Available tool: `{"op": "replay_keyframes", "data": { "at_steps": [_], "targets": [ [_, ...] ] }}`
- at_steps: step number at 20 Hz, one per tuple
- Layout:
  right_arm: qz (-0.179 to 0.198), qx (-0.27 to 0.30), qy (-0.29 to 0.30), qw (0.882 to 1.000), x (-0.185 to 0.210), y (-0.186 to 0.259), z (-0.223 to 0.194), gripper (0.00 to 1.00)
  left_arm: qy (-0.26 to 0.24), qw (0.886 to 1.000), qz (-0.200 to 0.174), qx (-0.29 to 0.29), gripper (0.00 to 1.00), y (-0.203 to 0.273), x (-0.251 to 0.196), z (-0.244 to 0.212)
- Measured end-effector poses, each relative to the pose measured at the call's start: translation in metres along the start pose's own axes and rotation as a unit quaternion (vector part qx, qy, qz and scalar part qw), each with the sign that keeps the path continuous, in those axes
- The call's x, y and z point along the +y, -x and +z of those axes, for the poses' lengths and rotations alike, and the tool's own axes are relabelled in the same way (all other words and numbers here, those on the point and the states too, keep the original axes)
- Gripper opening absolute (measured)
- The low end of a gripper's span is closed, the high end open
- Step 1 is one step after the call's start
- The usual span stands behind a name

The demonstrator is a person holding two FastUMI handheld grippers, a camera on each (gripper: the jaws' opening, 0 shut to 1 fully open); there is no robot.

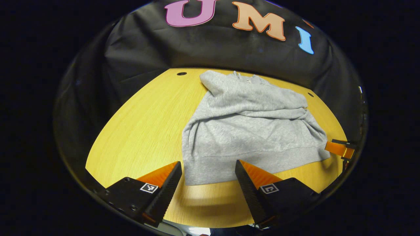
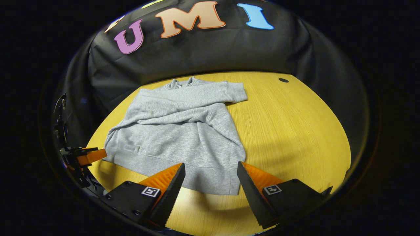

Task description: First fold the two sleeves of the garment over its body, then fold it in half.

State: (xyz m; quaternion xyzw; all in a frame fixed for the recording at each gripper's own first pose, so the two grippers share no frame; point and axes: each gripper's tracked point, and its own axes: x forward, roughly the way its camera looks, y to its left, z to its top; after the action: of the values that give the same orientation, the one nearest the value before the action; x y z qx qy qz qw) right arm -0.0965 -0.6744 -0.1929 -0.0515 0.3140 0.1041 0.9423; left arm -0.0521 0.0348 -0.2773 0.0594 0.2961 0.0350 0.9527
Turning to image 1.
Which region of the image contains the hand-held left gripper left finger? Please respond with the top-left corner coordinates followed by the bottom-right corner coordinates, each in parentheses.
top-left (97, 161), bottom-right (183, 228)

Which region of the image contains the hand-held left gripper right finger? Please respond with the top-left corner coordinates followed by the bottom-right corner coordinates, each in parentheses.
top-left (235, 160), bottom-right (320, 230)

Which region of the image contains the grey zip-neck sweatshirt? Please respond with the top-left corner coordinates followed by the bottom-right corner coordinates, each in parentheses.
top-left (181, 70), bottom-right (331, 186)

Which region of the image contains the black backdrop cloth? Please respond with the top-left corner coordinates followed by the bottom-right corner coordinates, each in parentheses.
top-left (54, 0), bottom-right (368, 171)

